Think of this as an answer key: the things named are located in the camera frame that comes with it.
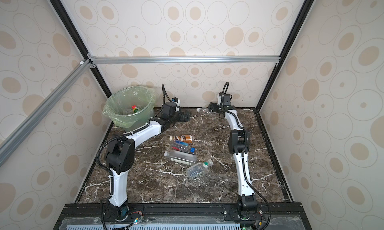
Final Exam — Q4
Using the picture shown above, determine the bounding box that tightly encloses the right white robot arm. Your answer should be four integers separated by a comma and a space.
209, 82, 271, 230

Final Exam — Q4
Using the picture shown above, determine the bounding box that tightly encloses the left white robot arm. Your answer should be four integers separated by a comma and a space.
96, 85, 191, 219

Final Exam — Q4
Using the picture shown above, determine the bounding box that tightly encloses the green-lined mesh waste bin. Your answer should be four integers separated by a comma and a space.
103, 86, 157, 131

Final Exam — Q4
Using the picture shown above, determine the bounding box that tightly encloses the brown Nescafe bottle near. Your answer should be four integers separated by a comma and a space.
169, 135, 194, 144

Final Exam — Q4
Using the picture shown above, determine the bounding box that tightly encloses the clear crushed bottle blue cap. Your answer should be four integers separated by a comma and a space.
171, 140, 195, 154

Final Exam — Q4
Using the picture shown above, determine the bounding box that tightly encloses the clear square bottle white cap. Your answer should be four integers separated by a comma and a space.
164, 150, 198, 166

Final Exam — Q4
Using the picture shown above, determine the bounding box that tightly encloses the clear small bottle green-white cap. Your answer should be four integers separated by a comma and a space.
187, 159, 213, 179

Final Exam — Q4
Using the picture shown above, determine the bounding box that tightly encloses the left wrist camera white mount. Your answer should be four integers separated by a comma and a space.
172, 97, 181, 106

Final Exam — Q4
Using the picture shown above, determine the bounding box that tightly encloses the horizontal aluminium rail back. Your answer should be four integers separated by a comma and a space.
91, 56, 280, 64

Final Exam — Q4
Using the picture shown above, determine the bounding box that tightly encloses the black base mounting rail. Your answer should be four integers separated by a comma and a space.
54, 202, 311, 230

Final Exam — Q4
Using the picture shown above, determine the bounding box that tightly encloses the diagonal aluminium rail left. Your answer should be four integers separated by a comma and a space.
1, 60, 91, 165

